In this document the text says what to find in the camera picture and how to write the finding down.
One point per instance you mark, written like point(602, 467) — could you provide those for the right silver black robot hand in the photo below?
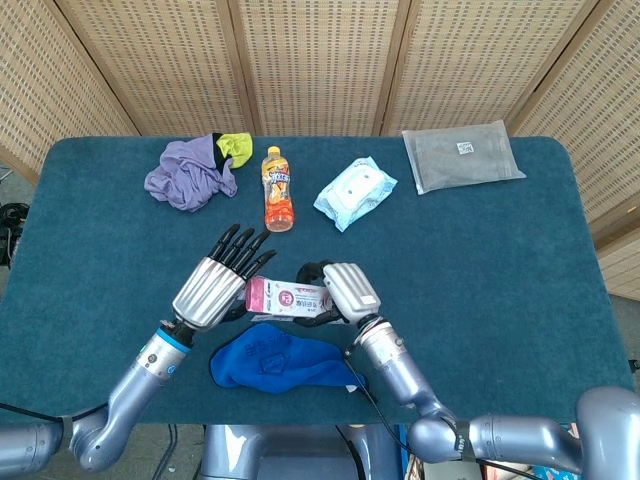
point(352, 290)

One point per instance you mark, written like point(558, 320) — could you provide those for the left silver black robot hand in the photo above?
point(207, 292)

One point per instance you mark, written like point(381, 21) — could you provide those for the white toothpaste carton box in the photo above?
point(290, 296)

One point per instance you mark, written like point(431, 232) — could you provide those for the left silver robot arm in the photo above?
point(145, 365)

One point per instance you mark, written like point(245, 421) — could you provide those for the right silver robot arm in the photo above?
point(400, 370)

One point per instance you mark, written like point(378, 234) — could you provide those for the light blue wet wipes pack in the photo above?
point(355, 192)

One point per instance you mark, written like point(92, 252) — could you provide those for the blue microfibre towel black trim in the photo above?
point(290, 362)

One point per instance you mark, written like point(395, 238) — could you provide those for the crumpled purple cloth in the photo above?
point(187, 177)

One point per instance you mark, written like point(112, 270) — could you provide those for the orange drink plastic bottle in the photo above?
point(278, 195)

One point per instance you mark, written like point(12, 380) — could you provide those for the yellow-green and black sock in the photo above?
point(237, 147)

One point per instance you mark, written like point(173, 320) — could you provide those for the grey cloth in clear bag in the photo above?
point(460, 157)

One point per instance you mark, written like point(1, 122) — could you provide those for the grey-blue robot torso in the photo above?
point(280, 455)

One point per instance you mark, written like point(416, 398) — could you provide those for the woven wooden folding screen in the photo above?
point(320, 65)

